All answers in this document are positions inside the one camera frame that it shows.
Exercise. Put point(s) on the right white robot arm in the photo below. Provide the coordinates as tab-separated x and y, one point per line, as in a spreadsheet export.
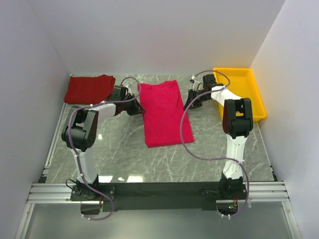
237	123

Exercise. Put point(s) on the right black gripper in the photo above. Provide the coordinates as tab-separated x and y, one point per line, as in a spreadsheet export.
191	97

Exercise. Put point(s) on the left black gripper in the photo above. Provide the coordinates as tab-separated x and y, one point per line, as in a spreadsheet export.
136	109

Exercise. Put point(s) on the aluminium frame rail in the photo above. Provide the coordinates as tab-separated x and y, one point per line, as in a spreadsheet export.
163	210

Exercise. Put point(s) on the pink t shirt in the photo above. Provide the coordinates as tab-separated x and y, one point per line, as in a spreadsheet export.
164	109

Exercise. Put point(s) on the black base beam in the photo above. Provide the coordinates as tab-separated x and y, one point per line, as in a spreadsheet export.
154	196

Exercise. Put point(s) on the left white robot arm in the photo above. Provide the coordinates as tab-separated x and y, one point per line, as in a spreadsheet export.
80	129

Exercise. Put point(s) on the yellow plastic tray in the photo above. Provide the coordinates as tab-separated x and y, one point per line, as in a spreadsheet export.
243	84

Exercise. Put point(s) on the folded dark red t shirt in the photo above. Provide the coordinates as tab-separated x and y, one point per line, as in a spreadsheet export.
89	90

